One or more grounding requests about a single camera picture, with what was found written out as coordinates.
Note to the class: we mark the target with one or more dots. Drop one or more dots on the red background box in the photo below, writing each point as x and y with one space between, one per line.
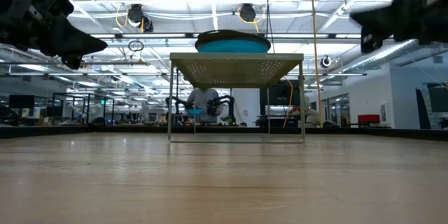
368 118

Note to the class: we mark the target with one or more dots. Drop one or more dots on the silver ventilation duct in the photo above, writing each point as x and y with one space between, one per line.
385 56

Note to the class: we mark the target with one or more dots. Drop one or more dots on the blue bowl with grey rim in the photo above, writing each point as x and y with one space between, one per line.
232 43

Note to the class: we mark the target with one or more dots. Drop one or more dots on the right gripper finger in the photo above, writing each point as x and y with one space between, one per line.
379 19
371 42

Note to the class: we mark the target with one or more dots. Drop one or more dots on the green perforated metal shelf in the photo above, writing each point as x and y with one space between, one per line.
232 70

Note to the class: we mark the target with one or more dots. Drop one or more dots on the black metal table frame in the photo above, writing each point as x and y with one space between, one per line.
105 130

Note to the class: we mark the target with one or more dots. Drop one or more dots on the black background monitor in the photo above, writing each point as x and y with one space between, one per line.
21 101
437 98

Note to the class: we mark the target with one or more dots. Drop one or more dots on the black background robot arm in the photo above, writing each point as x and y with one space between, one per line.
175 103
224 103

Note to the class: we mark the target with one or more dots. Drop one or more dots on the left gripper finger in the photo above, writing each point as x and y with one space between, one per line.
73 61
77 40

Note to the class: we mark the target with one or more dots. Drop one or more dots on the black background panel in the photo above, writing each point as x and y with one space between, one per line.
280 94

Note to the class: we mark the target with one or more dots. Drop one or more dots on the person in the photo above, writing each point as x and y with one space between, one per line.
201 99

